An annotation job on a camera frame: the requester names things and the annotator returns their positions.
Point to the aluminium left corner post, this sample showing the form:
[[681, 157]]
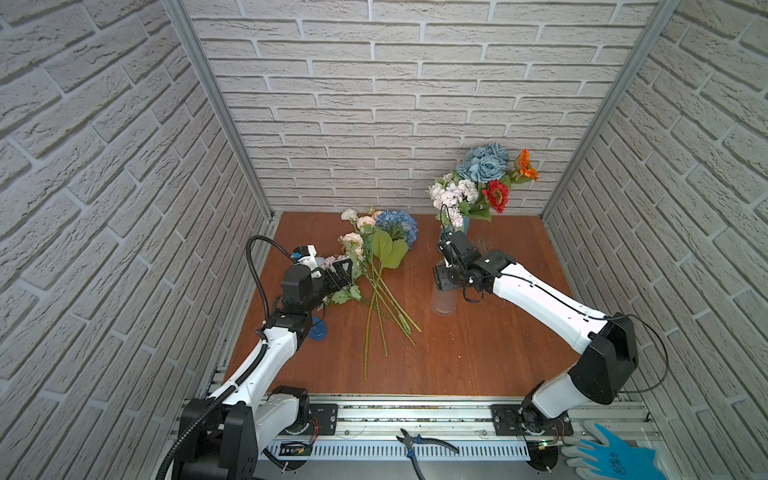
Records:
[[189, 39]]

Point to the small pink white bouquet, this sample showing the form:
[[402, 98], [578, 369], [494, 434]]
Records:
[[350, 293]]

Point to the cream white flower stem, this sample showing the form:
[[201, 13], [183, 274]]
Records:
[[350, 215]]

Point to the orange gerbera flower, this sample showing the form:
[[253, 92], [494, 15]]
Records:
[[520, 170]]

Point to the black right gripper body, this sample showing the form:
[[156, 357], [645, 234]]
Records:
[[449, 278]]

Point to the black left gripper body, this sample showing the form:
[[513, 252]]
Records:
[[329, 282]]

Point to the aluminium right corner post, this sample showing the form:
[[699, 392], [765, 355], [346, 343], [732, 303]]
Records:
[[649, 36]]

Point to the peach rose stem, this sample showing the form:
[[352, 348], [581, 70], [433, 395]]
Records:
[[381, 301]]

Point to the aluminium corner post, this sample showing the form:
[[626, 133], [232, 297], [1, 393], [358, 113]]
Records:
[[189, 39], [649, 36]]

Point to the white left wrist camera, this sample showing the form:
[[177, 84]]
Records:
[[307, 255]]

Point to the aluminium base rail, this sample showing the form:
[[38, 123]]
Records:
[[425, 428]]

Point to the clear glass vase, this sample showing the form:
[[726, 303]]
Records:
[[443, 303]]

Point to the dark blue hydrangea flower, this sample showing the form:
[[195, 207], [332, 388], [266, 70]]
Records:
[[392, 237]]

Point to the light blue rose bouquet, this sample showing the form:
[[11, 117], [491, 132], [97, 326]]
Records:
[[484, 164]]

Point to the white blue work glove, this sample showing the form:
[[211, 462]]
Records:
[[609, 457]]

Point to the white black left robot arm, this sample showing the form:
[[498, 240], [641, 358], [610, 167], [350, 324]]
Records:
[[221, 436]]

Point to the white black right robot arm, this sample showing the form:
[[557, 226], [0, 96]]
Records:
[[606, 344]]

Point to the red carnation flower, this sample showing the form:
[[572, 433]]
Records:
[[492, 197]]

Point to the pink white mixed bouquet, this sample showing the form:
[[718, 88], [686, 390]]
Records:
[[453, 197]]

